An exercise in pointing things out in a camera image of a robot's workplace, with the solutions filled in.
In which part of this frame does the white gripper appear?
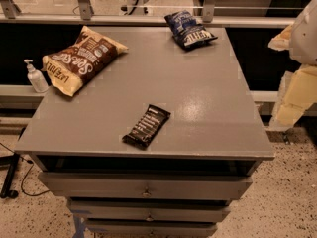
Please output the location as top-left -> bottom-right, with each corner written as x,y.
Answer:
268,0 -> 317,131

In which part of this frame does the brown chip bag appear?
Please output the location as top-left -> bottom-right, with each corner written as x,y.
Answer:
42,26 -> 128,97

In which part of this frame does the blue chip bag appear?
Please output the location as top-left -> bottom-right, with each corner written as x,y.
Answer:
164,10 -> 217,50

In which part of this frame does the grey drawer cabinet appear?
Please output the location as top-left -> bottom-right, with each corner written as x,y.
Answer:
17,27 -> 273,238

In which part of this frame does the black snack bar wrapper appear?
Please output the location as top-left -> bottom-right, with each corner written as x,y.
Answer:
122,104 -> 170,149

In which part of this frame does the white pump bottle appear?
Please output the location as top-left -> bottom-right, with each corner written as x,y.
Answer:
24,59 -> 49,93

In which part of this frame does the black stand leg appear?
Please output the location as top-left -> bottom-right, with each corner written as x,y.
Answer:
0,154 -> 19,199

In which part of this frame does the black cable on floor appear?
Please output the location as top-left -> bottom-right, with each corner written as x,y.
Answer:
0,142 -> 51,197

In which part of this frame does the metal railing frame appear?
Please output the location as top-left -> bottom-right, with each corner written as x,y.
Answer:
0,0 -> 317,30

